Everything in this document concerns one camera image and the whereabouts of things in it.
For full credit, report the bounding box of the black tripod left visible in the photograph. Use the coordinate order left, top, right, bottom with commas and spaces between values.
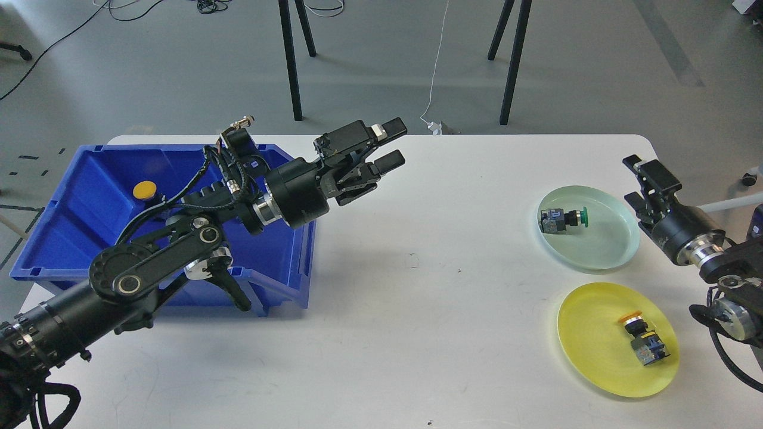
277, 1, 317, 122

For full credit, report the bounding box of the black tripod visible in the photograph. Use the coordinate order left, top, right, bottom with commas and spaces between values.
277, 1, 317, 122
487, 0, 532, 126

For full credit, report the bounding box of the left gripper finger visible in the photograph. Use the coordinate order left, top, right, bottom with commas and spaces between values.
366, 150, 405, 177
370, 117, 408, 144

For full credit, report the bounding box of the blue plastic bin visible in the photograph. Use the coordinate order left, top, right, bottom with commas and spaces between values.
10, 144, 316, 316

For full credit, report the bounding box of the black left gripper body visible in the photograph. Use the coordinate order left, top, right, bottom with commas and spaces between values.
262, 120, 382, 229

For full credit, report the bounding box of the black tripod right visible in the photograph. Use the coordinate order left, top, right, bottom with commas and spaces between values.
487, 0, 532, 126

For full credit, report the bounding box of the green push button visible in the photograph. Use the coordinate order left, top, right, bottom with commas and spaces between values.
539, 206, 590, 235

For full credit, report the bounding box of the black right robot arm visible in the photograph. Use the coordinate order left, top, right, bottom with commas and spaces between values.
622, 155, 762, 391

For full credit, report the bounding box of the black floor cable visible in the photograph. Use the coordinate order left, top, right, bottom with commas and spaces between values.
0, 0, 168, 102

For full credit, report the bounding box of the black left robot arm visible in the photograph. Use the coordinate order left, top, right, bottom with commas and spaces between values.
2, 115, 408, 428

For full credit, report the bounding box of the yellow push button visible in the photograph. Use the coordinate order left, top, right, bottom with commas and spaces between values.
132, 180, 166, 207
618, 310, 671, 366

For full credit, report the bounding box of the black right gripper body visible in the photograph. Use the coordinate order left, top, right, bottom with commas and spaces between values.
635, 161, 725, 266

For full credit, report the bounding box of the white cable with plug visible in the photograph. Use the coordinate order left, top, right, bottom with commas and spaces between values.
420, 0, 454, 135

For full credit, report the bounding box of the yellow plate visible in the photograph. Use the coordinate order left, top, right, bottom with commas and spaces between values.
557, 282, 680, 397

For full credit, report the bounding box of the light green plate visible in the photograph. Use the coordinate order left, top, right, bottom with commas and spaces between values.
536, 185, 640, 272

